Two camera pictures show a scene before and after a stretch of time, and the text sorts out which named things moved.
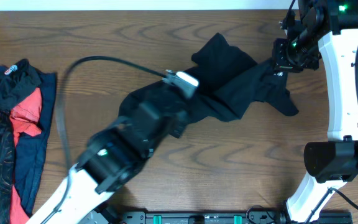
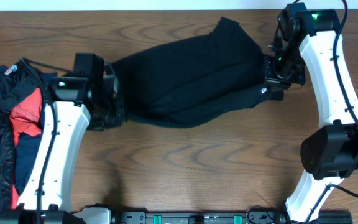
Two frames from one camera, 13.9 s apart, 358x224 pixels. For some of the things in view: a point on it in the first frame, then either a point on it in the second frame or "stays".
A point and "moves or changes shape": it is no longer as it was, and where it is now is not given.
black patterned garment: (0, 91) stays
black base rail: (283, 217) stays
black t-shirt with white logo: (230, 81) moves or changes shape
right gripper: (282, 63) to (270, 76)
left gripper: (178, 121) to (119, 118)
